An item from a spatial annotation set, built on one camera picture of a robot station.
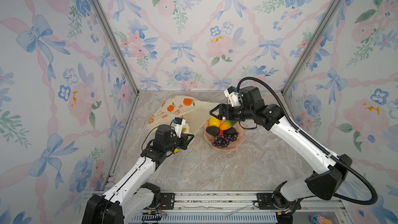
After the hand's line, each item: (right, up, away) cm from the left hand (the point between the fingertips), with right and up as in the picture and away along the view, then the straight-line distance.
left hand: (194, 135), depth 79 cm
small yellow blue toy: (-10, -10, +10) cm, 18 cm away
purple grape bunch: (+16, -5, +9) cm, 19 cm away
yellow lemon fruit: (+11, +6, +13) cm, 19 cm away
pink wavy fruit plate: (+22, -8, +12) cm, 26 cm away
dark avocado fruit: (+11, +1, +11) cm, 16 cm away
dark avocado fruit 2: (+22, 0, +14) cm, 26 cm away
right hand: (+10, +12, -7) cm, 17 cm away
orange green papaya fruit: (+18, +4, +13) cm, 23 cm away
